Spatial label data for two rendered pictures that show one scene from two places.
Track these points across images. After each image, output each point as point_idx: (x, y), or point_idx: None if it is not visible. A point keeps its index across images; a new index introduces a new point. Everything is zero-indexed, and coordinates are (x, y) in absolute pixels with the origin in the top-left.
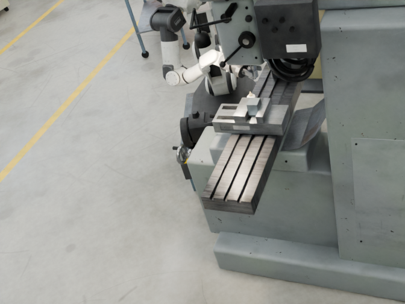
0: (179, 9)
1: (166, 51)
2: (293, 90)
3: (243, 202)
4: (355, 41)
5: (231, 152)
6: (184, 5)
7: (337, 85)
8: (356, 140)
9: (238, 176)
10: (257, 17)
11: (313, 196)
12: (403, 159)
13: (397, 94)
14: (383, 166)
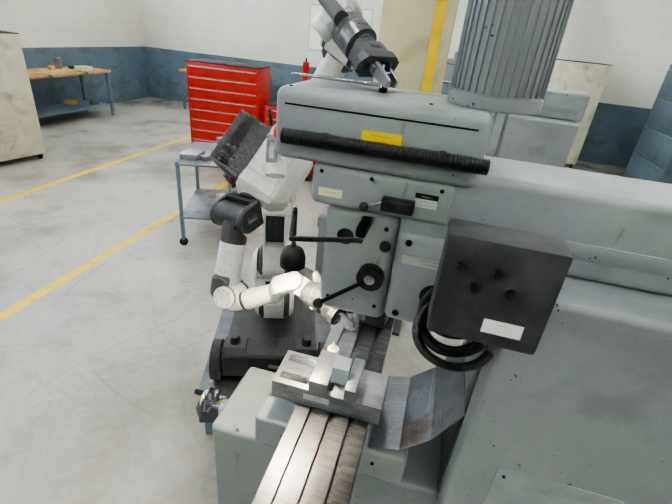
0: (259, 203)
1: (225, 257)
2: (384, 346)
3: None
4: (575, 333)
5: (296, 442)
6: (268, 200)
7: (512, 388)
8: (506, 472)
9: (306, 502)
10: (448, 257)
11: None
12: None
13: (606, 425)
14: None
